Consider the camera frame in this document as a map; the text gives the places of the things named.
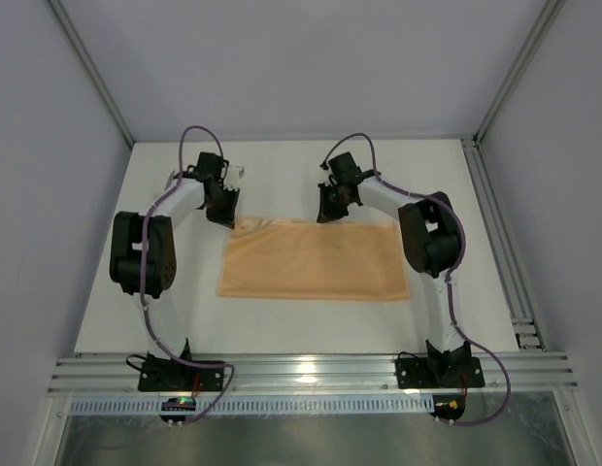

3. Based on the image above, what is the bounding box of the peach satin cloth napkin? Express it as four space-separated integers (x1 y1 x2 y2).
217 216 411 302

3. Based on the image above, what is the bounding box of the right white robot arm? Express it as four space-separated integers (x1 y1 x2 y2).
318 152 471 387

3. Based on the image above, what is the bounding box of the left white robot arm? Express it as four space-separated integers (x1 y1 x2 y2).
109 152 245 392

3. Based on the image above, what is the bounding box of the left controller board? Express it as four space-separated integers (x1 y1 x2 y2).
159 396 196 427

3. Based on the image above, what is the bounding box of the controller board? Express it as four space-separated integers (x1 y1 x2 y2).
430 391 467 424
159 396 196 427

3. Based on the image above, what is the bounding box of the right controller board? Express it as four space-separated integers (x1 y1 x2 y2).
430 391 467 424

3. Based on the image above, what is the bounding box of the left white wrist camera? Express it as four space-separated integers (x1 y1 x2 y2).
224 165 245 190

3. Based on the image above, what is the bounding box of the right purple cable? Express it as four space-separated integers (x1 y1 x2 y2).
322 133 514 429

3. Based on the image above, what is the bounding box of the purple cable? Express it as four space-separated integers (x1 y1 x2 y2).
322 133 514 429
139 124 237 438

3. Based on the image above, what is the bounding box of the pink handled table knife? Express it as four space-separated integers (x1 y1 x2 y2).
165 171 178 189

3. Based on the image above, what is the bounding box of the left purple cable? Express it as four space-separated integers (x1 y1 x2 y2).
139 124 237 438

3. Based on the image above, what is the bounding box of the front aluminium rail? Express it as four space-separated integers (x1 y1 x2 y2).
47 351 579 396

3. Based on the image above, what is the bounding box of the aluminium rail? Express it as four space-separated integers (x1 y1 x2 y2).
47 351 579 396
461 136 547 352

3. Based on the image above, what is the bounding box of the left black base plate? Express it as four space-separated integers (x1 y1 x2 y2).
138 357 224 392

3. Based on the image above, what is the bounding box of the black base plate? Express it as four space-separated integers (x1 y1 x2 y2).
138 357 224 392
394 352 486 389

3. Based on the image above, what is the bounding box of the slotted cable duct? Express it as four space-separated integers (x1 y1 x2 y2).
68 393 432 416

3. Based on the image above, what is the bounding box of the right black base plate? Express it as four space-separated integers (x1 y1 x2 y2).
394 352 486 389

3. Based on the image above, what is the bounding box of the left aluminium frame post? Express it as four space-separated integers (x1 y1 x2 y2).
44 0 136 149

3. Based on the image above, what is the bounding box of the aluminium frame post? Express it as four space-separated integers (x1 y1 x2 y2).
473 0 565 146
44 0 136 149

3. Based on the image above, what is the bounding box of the right side aluminium rail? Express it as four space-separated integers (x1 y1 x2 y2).
461 136 547 352

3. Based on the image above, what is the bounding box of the right aluminium frame post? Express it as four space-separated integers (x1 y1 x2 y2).
473 0 565 146

